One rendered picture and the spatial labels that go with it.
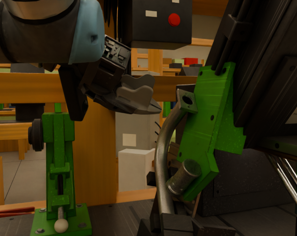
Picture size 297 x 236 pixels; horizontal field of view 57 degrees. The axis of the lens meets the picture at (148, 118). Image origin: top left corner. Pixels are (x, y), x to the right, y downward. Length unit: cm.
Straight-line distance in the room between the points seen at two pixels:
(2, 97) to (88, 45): 60
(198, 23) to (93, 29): 1204
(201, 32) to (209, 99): 1183
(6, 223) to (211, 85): 58
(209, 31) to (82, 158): 1189
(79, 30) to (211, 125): 29
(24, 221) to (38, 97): 35
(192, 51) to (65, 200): 1152
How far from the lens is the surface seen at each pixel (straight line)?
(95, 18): 33
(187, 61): 837
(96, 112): 81
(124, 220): 73
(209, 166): 48
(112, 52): 44
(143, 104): 47
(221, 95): 50
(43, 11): 30
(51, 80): 89
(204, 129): 52
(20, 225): 77
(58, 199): 63
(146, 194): 94
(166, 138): 62
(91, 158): 82
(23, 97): 89
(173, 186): 52
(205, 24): 1251
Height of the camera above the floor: 122
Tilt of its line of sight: 5 degrees down
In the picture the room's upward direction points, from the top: straight up
